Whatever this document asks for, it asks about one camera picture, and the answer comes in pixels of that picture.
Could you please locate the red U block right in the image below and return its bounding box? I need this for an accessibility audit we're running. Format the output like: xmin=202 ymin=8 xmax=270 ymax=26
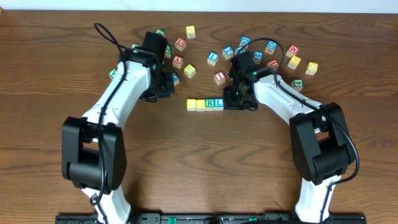
xmin=267 ymin=60 xmax=279 ymax=70

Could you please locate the green J block top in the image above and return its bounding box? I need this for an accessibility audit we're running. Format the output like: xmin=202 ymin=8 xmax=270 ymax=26
xmin=156 ymin=29 xmax=165 ymax=37

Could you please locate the yellow O block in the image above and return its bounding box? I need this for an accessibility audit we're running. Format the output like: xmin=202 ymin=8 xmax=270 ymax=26
xmin=196 ymin=99 xmax=206 ymax=111

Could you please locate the yellow C block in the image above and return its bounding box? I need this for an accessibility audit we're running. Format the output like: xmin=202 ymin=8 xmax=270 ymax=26
xmin=187 ymin=99 xmax=197 ymax=111

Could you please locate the blue T block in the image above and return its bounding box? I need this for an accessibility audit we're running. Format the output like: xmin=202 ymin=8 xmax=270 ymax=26
xmin=172 ymin=72 xmax=180 ymax=85

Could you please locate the yellow block centre left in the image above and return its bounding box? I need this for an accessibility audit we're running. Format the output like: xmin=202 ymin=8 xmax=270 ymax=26
xmin=183 ymin=63 xmax=197 ymax=78

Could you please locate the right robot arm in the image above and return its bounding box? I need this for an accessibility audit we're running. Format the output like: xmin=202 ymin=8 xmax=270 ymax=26
xmin=223 ymin=52 xmax=360 ymax=223

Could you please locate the red M block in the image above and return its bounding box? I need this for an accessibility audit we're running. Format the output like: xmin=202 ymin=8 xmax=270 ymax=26
xmin=285 ymin=45 xmax=299 ymax=58

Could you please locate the blue 5 block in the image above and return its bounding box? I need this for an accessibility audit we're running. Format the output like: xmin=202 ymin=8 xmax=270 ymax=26
xmin=252 ymin=50 xmax=264 ymax=64

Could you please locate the blue P block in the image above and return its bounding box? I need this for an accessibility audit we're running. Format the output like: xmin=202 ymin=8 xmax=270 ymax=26
xmin=234 ymin=46 xmax=246 ymax=55

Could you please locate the blue 2 block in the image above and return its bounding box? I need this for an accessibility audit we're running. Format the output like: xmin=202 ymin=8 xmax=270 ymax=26
xmin=223 ymin=46 xmax=234 ymax=60

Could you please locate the green Z block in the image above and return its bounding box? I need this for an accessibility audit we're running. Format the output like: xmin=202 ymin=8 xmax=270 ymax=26
xmin=164 ymin=45 xmax=173 ymax=58

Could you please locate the blue l block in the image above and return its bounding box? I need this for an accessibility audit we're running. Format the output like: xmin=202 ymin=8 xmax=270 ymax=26
xmin=207 ymin=52 xmax=219 ymax=66
xmin=214 ymin=98 xmax=224 ymax=111

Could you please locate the yellow S block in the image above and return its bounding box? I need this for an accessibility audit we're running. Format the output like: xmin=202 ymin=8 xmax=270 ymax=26
xmin=186 ymin=26 xmax=196 ymax=39

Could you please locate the red I block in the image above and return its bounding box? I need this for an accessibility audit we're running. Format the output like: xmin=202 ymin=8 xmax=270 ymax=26
xmin=214 ymin=71 xmax=226 ymax=85

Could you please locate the green R block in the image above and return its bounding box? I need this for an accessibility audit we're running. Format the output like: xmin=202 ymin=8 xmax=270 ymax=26
xmin=205 ymin=98 xmax=215 ymax=111

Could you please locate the blue d block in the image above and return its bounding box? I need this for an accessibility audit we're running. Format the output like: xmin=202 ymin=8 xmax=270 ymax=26
xmin=239 ymin=36 xmax=251 ymax=47
xmin=265 ymin=40 xmax=278 ymax=55

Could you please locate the yellow G block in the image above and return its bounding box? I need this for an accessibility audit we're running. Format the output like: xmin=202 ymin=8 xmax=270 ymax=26
xmin=305 ymin=62 xmax=318 ymax=75

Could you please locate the green 4 block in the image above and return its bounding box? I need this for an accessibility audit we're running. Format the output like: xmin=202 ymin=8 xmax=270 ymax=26
xmin=291 ymin=79 xmax=304 ymax=91

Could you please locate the red u block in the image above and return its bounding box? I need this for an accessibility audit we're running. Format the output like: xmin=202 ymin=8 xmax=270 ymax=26
xmin=267 ymin=60 xmax=279 ymax=70
xmin=175 ymin=37 xmax=187 ymax=52

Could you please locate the green V block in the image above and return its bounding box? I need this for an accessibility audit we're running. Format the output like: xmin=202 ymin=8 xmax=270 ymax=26
xmin=108 ymin=68 xmax=117 ymax=79

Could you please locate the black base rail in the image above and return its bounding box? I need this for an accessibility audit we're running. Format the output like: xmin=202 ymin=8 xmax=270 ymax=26
xmin=55 ymin=212 xmax=367 ymax=224

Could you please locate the blue D block upper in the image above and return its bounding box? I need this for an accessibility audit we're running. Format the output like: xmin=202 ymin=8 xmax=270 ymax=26
xmin=239 ymin=36 xmax=251 ymax=47

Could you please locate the red U block left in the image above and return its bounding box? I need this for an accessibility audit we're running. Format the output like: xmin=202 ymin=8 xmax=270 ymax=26
xmin=175 ymin=37 xmax=187 ymax=52

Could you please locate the yellow X block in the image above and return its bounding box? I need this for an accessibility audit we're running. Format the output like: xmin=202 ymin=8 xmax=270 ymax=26
xmin=287 ymin=55 xmax=301 ymax=70

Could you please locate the blue D block right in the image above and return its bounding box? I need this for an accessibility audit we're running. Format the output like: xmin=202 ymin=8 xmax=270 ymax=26
xmin=265 ymin=40 xmax=278 ymax=55

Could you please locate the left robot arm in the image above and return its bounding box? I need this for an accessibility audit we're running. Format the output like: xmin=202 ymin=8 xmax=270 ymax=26
xmin=55 ymin=32 xmax=174 ymax=223

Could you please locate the red A block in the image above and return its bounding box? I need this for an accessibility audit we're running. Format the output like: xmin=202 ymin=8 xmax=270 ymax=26
xmin=172 ymin=55 xmax=183 ymax=69

